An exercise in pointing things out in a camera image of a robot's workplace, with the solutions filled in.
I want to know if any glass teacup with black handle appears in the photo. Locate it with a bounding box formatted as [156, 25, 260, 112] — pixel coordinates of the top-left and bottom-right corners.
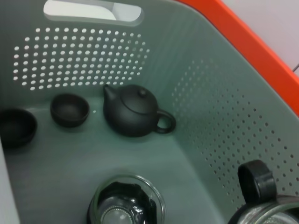
[86, 175, 166, 224]
[228, 160, 299, 224]

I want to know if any dark clay teapot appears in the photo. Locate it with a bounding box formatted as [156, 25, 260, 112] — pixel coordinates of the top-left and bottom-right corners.
[103, 84, 176, 138]

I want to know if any small dark clay cup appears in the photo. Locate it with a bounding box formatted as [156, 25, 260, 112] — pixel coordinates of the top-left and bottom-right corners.
[50, 93, 90, 128]
[0, 109, 38, 148]

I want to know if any grey-green perforated storage bin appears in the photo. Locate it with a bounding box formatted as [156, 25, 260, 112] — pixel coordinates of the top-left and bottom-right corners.
[0, 0, 299, 224]

